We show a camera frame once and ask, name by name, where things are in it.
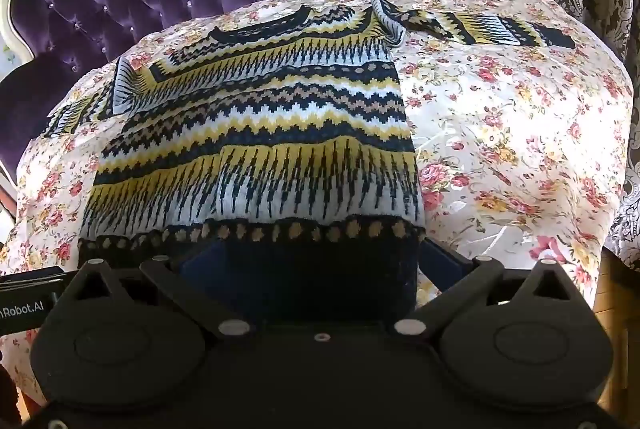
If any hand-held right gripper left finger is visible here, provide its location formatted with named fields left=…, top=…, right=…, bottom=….
left=59, top=240, right=254, bottom=338

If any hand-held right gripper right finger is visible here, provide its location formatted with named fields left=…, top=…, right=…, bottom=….
left=392, top=236, right=581, bottom=338

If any yellow black white patterned sweater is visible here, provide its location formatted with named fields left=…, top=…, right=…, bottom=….
left=42, top=0, right=576, bottom=325

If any floral bedsheet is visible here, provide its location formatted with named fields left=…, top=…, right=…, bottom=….
left=0, top=0, right=636, bottom=410

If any brown wooden furniture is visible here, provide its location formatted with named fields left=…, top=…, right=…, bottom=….
left=594, top=248, right=640, bottom=429

